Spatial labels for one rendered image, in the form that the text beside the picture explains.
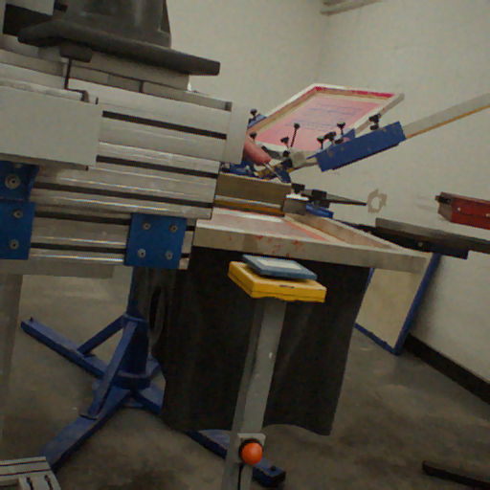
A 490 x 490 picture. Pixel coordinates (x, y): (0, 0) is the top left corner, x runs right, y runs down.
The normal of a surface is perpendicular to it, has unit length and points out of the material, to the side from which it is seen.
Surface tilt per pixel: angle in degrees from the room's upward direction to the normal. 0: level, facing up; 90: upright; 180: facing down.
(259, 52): 90
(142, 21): 72
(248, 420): 90
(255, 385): 90
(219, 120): 90
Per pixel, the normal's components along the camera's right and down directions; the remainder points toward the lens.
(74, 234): 0.50, 0.23
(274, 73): 0.31, 0.22
